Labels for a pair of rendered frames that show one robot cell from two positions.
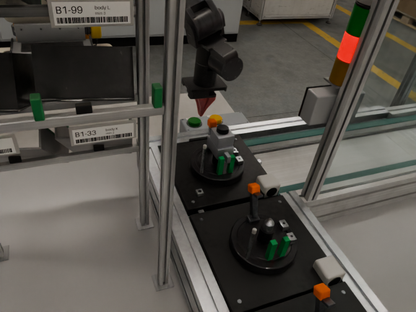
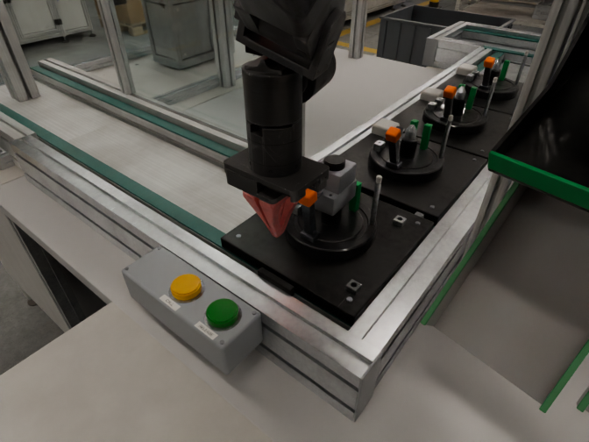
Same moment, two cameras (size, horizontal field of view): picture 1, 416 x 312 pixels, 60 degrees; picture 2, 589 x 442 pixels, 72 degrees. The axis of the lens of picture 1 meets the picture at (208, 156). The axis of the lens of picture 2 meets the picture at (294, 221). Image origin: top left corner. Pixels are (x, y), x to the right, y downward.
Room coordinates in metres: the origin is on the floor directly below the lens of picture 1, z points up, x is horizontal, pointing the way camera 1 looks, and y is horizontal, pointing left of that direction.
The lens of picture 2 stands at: (0.98, 0.39, 1.38)
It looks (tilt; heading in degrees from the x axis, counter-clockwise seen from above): 39 degrees down; 245
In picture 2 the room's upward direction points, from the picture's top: straight up
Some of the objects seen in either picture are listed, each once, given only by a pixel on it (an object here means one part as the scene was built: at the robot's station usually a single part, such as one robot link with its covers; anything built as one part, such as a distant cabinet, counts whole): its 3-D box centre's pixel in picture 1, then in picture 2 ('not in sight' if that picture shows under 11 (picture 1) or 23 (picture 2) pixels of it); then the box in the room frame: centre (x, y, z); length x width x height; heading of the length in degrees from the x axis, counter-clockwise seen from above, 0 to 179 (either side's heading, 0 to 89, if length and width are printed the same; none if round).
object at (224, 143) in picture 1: (223, 142); (337, 177); (0.71, -0.03, 1.06); 0.08 x 0.04 x 0.07; 28
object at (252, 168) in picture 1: (216, 169); (329, 234); (0.72, -0.03, 0.96); 0.24 x 0.24 x 0.02; 26
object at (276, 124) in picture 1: (275, 135); (148, 234); (0.97, -0.21, 0.91); 0.89 x 0.06 x 0.11; 116
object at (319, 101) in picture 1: (346, 67); not in sight; (0.69, -0.25, 1.29); 0.12 x 0.05 x 0.25; 116
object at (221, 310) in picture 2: (194, 122); (223, 315); (0.92, 0.05, 0.96); 0.04 x 0.04 x 0.02
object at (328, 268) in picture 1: (266, 232); (408, 144); (0.49, -0.14, 1.01); 0.24 x 0.24 x 0.13; 26
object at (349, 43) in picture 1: (353, 46); not in sight; (0.69, -0.25, 1.33); 0.05 x 0.05 x 0.05
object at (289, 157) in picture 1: (311, 171); (214, 188); (0.83, -0.31, 0.91); 0.84 x 0.28 x 0.10; 116
